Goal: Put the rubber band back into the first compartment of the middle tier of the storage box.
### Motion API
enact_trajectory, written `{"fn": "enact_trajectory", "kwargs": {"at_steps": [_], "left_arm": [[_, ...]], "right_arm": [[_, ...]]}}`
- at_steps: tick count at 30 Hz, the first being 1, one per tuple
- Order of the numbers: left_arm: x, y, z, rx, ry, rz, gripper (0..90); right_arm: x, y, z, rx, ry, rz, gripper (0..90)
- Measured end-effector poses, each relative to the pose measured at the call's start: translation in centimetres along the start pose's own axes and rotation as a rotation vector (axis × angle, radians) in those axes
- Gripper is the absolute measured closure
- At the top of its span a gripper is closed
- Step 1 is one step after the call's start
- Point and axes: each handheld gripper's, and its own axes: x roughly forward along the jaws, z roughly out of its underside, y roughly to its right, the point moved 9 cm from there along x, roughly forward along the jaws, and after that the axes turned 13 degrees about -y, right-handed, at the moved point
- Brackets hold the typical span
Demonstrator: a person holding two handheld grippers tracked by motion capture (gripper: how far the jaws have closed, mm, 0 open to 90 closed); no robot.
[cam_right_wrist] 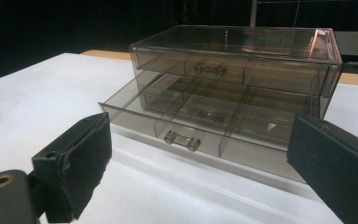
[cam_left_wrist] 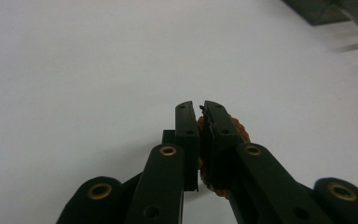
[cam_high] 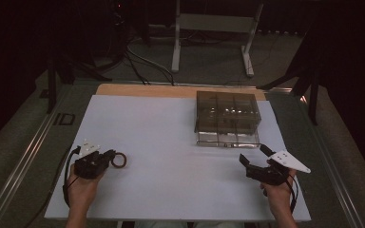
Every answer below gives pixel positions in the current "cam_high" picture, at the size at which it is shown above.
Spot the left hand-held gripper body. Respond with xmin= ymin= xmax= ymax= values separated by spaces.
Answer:
xmin=73 ymin=139 xmax=109 ymax=181

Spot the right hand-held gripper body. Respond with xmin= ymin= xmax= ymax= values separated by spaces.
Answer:
xmin=246 ymin=150 xmax=312 ymax=186

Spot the brown ring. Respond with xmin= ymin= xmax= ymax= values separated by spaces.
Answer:
xmin=110 ymin=152 xmax=128 ymax=169

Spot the smoky clear plastic drawer organizer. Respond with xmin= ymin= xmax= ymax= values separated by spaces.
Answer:
xmin=194 ymin=90 xmax=262 ymax=136

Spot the person's right hand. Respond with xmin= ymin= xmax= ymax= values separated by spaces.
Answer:
xmin=259 ymin=160 xmax=298 ymax=207

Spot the person's left hand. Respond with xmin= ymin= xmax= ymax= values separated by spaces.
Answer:
xmin=66 ymin=163 xmax=107 ymax=209

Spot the white table sheet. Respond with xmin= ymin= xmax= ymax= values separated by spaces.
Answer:
xmin=43 ymin=94 xmax=312 ymax=222

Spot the black stand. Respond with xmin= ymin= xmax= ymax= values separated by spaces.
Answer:
xmin=46 ymin=53 xmax=113 ymax=115
xmin=256 ymin=31 xmax=322 ymax=126

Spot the wooden table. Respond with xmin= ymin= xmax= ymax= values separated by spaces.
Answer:
xmin=95 ymin=83 xmax=267 ymax=102

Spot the white metal stand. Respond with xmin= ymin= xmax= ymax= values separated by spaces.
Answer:
xmin=170 ymin=0 xmax=264 ymax=79

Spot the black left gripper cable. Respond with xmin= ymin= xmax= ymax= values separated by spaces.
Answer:
xmin=25 ymin=145 xmax=82 ymax=228

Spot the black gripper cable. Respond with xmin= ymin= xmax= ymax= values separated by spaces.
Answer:
xmin=285 ymin=173 xmax=299 ymax=214
xmin=25 ymin=145 xmax=82 ymax=228

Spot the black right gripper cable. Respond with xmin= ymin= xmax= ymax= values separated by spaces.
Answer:
xmin=285 ymin=173 xmax=299 ymax=214

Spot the black floor bracket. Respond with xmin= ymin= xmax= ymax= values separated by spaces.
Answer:
xmin=52 ymin=112 xmax=77 ymax=126

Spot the aluminium floor rail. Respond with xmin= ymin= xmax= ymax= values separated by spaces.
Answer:
xmin=0 ymin=84 xmax=74 ymax=228
xmin=293 ymin=93 xmax=365 ymax=228

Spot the black floor cable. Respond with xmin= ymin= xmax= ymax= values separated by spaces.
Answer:
xmin=124 ymin=51 xmax=150 ymax=86

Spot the grey floor cable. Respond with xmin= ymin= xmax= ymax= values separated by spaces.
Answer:
xmin=126 ymin=47 xmax=176 ymax=86

